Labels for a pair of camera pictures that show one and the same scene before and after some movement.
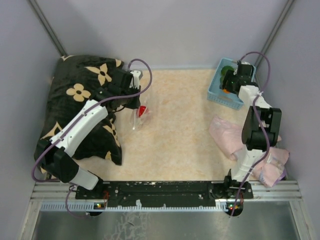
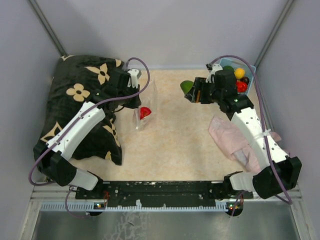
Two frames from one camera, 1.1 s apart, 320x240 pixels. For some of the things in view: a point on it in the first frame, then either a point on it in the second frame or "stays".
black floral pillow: [74, 81] stays
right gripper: [229, 75] → [199, 84]
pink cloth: [227, 134] stays
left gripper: [135, 104] stays
